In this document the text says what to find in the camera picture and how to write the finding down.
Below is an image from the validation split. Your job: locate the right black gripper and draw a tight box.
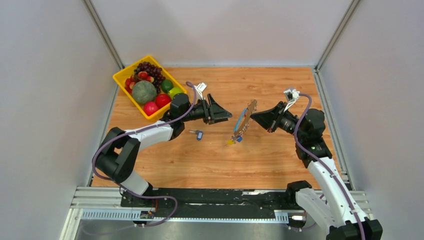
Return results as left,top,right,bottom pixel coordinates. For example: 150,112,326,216
249,101,306,141

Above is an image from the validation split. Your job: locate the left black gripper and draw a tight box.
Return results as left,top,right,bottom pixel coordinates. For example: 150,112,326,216
181,94,232,126

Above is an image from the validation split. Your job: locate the metal key plate blue handle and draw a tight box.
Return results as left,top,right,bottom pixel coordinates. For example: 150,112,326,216
230,99,257,143

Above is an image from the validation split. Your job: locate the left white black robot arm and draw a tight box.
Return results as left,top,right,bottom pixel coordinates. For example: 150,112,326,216
92,93,232,207

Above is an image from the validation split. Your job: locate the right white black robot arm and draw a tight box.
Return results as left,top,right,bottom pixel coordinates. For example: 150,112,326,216
250,102,383,240

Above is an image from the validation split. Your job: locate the loose key blue tag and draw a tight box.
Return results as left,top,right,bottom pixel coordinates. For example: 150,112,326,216
189,130,204,141

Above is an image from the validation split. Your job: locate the light green apple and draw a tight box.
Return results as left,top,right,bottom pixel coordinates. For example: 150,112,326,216
167,86,184,100

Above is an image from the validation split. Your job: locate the dark green lime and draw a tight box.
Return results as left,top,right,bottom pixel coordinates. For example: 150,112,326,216
160,79,174,94

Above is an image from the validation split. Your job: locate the red pink apple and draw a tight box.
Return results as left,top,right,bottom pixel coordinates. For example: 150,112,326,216
143,101,160,116

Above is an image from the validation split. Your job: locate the yellow plastic fruit basket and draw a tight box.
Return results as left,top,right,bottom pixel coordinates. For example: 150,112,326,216
113,55,188,121

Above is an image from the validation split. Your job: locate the dark purple grape bunch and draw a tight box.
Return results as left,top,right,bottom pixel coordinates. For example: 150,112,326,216
133,61,166,94

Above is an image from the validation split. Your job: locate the green melon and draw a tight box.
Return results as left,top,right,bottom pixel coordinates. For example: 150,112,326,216
132,80,158,105

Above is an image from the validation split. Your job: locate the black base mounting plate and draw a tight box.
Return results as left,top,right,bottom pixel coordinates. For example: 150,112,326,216
120,188,307,228

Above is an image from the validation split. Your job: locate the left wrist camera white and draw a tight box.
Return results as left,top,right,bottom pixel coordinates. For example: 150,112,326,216
194,82,207,100

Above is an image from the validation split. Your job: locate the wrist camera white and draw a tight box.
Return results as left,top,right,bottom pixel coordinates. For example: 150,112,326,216
283,87,300,112
194,82,207,100

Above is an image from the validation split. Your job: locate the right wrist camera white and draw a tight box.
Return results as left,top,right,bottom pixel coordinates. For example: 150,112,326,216
283,87,300,112

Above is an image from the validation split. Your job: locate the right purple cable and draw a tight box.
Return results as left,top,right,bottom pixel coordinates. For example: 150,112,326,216
288,93,367,240

